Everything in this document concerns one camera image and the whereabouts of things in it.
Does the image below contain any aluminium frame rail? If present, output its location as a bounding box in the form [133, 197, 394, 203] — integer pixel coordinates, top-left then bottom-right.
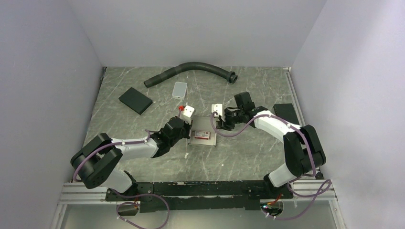
[59, 183, 107, 205]

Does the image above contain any black flat rectangular box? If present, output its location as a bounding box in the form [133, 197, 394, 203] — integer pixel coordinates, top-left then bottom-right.
[118, 87, 153, 115]

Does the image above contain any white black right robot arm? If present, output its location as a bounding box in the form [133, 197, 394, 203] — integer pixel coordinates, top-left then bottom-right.
[211, 92, 326, 198]

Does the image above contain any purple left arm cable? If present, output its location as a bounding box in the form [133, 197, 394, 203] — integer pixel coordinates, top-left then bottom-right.
[73, 129, 152, 182]

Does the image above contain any clear white plastic case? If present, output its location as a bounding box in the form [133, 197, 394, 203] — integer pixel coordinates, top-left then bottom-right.
[172, 82, 188, 100]

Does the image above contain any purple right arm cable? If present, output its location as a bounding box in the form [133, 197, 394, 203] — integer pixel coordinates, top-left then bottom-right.
[210, 111, 332, 221]

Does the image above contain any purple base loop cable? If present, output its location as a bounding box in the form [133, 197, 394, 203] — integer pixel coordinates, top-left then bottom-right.
[116, 191, 172, 229]

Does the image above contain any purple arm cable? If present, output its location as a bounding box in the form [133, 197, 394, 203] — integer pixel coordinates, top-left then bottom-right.
[210, 111, 332, 221]
[73, 129, 152, 182]

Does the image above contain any red white small card box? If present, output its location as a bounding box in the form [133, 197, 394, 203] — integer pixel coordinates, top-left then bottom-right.
[194, 130, 211, 140]

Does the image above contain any black corrugated hose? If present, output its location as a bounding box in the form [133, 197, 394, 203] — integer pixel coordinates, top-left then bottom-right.
[144, 62, 238, 89]

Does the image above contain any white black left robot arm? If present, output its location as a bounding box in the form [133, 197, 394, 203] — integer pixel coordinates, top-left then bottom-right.
[70, 116, 192, 200]

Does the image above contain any black mounting base rail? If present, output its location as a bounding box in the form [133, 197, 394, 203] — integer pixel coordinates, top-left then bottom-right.
[106, 180, 293, 213]

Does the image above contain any white cardboard box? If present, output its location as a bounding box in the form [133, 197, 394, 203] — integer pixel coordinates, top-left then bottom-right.
[189, 116, 217, 146]

